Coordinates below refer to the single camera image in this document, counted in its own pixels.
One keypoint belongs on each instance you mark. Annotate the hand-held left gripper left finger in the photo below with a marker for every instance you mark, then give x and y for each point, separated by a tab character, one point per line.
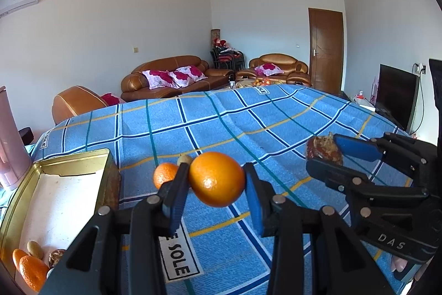
176	205

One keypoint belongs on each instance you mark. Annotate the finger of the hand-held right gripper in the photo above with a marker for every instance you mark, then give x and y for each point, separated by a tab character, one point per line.
348	177
359	147

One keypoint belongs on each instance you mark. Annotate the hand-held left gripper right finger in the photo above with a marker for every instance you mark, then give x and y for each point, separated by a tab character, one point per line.
257	201

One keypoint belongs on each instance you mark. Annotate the dark brown water chestnut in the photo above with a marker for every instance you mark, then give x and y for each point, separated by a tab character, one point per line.
323	150
57	257

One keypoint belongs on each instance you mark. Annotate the large orange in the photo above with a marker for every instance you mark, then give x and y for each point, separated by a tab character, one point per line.
215	179
32	273

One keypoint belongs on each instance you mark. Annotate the gold metal tin tray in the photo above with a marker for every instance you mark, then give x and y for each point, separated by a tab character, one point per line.
65	198

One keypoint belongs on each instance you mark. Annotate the small beige oval object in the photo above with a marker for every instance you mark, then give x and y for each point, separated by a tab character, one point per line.
184	159
34	249

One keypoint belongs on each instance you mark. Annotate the small orange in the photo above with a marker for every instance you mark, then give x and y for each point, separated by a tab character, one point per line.
164	174
18	258

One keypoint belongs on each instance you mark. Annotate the person's right hand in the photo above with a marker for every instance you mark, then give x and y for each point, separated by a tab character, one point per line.
400	264

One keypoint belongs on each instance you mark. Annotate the white box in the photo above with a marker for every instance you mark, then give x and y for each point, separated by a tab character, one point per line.
362	103

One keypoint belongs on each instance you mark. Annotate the black television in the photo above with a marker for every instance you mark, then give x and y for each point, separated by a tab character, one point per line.
395	94

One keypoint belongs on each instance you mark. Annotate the blue plaid tablecloth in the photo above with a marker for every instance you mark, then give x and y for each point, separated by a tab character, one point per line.
241	122

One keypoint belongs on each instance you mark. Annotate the brown wooden door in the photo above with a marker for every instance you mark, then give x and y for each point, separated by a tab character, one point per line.
326	49

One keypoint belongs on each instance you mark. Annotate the brown leather armchair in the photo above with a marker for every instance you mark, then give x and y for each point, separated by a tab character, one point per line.
76	101
283	58

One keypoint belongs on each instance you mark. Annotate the low coffee table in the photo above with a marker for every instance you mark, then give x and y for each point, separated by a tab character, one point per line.
257	83

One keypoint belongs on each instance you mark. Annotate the floral pink pillow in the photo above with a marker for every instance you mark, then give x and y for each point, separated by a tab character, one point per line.
157	79
188	75
269	68

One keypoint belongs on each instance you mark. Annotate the red pillow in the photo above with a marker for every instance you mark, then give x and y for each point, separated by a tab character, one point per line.
112	98

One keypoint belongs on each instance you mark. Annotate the brown leather three-seat sofa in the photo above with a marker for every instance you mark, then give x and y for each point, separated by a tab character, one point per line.
172	63

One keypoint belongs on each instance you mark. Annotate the stacked dark chairs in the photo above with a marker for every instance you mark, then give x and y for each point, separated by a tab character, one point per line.
228	60

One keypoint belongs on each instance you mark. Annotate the pink electric kettle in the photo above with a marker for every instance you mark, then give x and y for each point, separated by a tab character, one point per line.
10	143

